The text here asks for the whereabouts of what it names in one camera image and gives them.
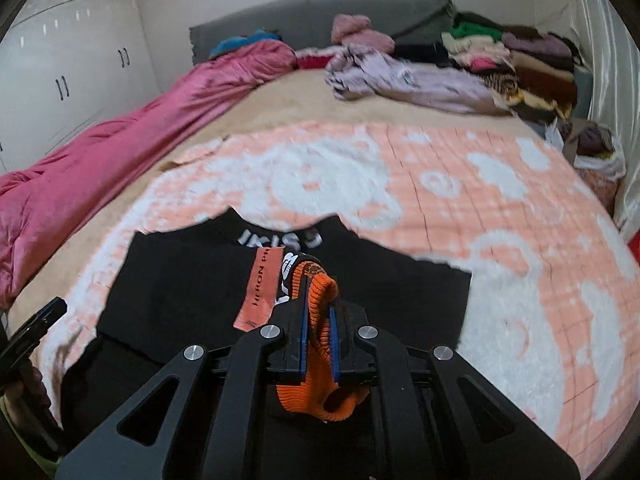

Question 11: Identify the black sweater with orange trim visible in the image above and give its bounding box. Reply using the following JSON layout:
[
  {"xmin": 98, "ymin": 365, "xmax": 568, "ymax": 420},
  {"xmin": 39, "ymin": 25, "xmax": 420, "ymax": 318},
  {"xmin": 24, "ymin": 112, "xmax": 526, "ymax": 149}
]
[{"xmin": 60, "ymin": 210, "xmax": 471, "ymax": 432}]

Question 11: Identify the bag of clothes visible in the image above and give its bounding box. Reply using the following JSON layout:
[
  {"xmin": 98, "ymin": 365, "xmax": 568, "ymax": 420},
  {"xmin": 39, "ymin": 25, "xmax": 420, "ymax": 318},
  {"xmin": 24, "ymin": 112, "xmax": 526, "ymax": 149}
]
[{"xmin": 544, "ymin": 118, "xmax": 626, "ymax": 214}]

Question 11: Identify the stack of folded clothes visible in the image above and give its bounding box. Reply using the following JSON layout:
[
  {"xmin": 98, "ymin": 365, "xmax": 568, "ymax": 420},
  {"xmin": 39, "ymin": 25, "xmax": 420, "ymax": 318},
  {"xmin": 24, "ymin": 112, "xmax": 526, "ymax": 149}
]
[{"xmin": 440, "ymin": 12, "xmax": 592, "ymax": 126}]

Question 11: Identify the left hand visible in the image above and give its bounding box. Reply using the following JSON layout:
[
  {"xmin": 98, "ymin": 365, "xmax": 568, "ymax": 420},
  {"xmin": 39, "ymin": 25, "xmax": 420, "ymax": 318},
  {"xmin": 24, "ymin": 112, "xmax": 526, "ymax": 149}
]
[{"xmin": 3, "ymin": 361, "xmax": 51, "ymax": 439}]

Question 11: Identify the magenta satin quilt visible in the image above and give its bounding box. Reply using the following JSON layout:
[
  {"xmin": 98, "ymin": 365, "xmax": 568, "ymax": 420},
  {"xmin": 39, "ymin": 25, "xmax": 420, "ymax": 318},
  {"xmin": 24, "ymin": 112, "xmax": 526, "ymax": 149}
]
[{"xmin": 1, "ymin": 39, "xmax": 296, "ymax": 311}]

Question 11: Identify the pink white fleece blanket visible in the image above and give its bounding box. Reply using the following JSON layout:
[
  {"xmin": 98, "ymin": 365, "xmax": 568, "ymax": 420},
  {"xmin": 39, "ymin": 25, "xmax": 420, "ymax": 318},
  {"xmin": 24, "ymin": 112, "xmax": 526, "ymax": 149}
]
[{"xmin": 37, "ymin": 122, "xmax": 639, "ymax": 474}]

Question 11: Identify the lilac crumpled garment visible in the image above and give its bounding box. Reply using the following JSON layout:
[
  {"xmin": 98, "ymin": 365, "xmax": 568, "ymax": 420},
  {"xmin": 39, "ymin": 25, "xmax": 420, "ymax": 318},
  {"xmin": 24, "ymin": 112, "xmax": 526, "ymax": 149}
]
[{"xmin": 326, "ymin": 46, "xmax": 511, "ymax": 116}]

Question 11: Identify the red garment by headboard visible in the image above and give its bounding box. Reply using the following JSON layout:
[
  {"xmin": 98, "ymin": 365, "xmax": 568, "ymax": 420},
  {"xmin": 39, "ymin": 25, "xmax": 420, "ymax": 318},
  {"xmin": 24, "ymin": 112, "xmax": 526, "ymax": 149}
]
[{"xmin": 296, "ymin": 52, "xmax": 335, "ymax": 70}]

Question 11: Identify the white wardrobe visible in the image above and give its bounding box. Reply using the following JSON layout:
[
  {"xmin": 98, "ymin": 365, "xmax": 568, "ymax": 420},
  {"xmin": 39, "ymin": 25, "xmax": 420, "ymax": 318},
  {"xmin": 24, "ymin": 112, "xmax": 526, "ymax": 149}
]
[{"xmin": 1, "ymin": 0, "xmax": 160, "ymax": 172}]

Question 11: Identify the blue garment by headboard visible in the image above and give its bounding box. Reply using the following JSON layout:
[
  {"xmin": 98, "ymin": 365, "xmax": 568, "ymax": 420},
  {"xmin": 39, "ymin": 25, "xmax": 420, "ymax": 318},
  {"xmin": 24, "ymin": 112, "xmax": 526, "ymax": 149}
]
[{"xmin": 208, "ymin": 29, "xmax": 281, "ymax": 60}]

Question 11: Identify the pink fluffy garment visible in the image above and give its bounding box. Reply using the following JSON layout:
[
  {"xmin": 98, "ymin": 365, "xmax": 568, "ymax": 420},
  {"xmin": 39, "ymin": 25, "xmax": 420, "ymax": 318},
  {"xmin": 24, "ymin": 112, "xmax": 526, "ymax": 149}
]
[{"xmin": 331, "ymin": 14, "xmax": 395, "ymax": 54}]

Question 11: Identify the grey bed headboard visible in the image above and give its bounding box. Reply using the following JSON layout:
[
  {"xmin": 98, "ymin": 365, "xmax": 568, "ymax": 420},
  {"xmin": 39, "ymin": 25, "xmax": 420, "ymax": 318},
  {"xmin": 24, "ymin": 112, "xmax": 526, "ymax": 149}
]
[{"xmin": 189, "ymin": 0, "xmax": 457, "ymax": 65}]

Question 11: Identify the white satin curtain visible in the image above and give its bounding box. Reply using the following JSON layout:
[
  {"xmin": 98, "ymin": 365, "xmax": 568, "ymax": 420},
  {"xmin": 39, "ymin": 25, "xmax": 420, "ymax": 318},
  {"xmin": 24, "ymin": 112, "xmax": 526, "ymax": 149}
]
[{"xmin": 576, "ymin": 0, "xmax": 639, "ymax": 240}]

